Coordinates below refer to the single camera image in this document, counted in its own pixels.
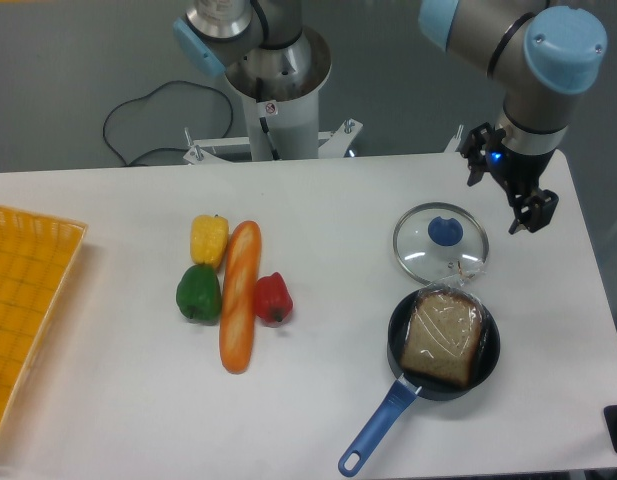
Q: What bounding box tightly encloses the orange baguette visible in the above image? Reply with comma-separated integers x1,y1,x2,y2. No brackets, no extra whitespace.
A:
219,220,262,374

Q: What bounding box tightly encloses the white pedestal base frame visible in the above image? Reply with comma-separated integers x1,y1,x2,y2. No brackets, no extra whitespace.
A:
181,118,466,165

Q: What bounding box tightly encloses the yellow woven basket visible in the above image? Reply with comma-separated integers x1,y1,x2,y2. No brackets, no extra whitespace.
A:
0,205,88,436

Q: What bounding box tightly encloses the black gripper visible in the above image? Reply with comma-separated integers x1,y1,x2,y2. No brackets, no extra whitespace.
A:
459,123,559,234

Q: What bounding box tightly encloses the glass pot lid blue knob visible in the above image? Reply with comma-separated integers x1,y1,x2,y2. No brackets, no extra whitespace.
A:
392,201,490,287

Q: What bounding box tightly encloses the red bell pepper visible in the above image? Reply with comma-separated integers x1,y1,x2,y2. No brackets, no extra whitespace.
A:
254,272,294,326

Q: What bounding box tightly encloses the bagged bread slice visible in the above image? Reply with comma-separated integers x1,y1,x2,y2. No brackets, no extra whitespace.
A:
398,274,493,389

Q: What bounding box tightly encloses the black floor cable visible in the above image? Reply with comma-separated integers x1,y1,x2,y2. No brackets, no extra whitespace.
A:
102,80,234,167

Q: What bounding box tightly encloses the dark frying pan blue handle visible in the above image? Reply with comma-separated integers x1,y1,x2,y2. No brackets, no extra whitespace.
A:
338,283,501,477

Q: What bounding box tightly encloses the yellow bell pepper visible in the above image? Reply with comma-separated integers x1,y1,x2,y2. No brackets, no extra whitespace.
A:
190,215,229,270

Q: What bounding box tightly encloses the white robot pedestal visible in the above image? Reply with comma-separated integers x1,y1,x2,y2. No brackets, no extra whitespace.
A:
226,27,332,160

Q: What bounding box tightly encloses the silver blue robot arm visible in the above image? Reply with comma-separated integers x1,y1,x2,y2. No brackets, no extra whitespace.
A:
173,1,607,232

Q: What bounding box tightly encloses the green bell pepper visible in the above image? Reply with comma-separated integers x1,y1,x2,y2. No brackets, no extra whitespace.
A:
176,264,222,325

